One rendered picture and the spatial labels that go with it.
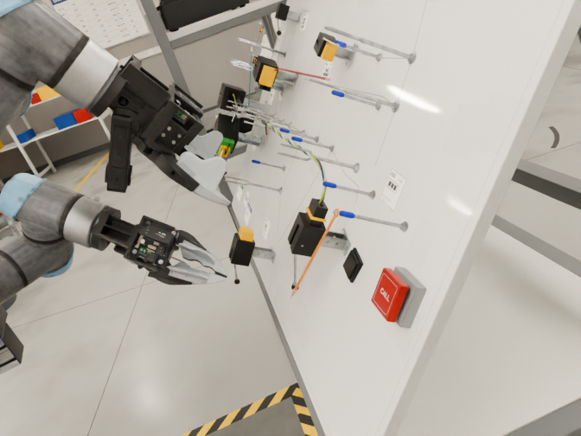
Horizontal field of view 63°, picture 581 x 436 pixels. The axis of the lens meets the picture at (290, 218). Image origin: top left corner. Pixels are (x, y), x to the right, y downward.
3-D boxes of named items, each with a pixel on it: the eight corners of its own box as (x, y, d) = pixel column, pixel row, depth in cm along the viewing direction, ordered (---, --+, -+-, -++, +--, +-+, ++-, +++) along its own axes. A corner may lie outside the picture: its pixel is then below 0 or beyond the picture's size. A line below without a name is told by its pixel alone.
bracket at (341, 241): (338, 239, 81) (311, 234, 80) (343, 227, 80) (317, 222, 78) (345, 256, 77) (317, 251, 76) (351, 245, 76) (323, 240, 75)
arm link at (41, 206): (29, 195, 81) (24, 158, 75) (90, 219, 81) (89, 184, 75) (-2, 227, 75) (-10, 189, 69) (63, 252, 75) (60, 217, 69)
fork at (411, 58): (418, 52, 68) (330, 20, 63) (413, 65, 69) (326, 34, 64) (411, 51, 70) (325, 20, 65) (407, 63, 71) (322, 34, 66)
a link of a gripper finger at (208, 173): (249, 188, 61) (195, 137, 59) (219, 217, 63) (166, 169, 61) (252, 181, 64) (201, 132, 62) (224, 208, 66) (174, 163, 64)
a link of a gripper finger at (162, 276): (188, 291, 76) (136, 272, 75) (188, 292, 77) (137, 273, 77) (200, 265, 77) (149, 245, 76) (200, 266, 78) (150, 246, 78)
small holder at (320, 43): (348, 31, 95) (316, 20, 92) (360, 48, 88) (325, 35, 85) (339, 53, 97) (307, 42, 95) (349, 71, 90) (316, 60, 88)
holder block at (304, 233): (309, 242, 80) (287, 238, 79) (321, 215, 77) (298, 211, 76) (314, 258, 77) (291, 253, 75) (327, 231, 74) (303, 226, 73)
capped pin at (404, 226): (400, 230, 64) (329, 215, 60) (403, 220, 63) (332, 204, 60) (406, 234, 62) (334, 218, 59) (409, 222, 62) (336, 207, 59)
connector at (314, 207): (313, 224, 77) (302, 222, 77) (323, 199, 75) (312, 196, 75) (318, 234, 75) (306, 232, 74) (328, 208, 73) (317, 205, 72)
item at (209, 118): (208, 149, 169) (201, 131, 166) (201, 130, 201) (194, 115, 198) (292, 116, 173) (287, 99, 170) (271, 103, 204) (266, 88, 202)
